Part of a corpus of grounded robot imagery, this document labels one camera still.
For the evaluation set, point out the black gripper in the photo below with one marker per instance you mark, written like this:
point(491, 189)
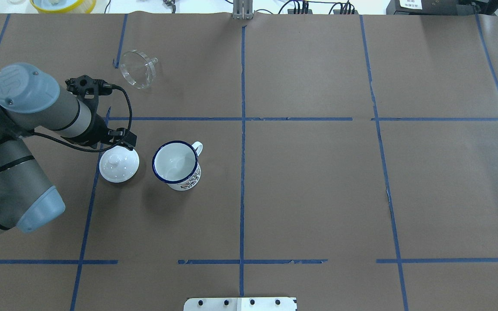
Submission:
point(96, 130)

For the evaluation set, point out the white mug lid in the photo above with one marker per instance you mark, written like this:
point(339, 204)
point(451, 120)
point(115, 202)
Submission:
point(119, 164)

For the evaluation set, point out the clear glass funnel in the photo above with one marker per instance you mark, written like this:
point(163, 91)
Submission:
point(138, 69)

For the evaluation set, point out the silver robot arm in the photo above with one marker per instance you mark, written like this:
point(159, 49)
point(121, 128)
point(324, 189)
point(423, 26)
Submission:
point(33, 103)

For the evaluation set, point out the white enamel mug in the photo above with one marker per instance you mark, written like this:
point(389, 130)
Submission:
point(176, 163)

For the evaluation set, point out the yellow rimmed bowl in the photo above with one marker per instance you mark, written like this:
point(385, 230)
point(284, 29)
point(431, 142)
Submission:
point(63, 6)

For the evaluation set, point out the black box device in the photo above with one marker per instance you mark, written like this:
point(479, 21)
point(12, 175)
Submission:
point(433, 7)

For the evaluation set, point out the aluminium frame post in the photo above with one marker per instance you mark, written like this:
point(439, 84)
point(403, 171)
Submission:
point(243, 9)

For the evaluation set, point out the white metal base plate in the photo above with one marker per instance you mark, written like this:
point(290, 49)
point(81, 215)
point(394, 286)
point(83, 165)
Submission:
point(241, 304)

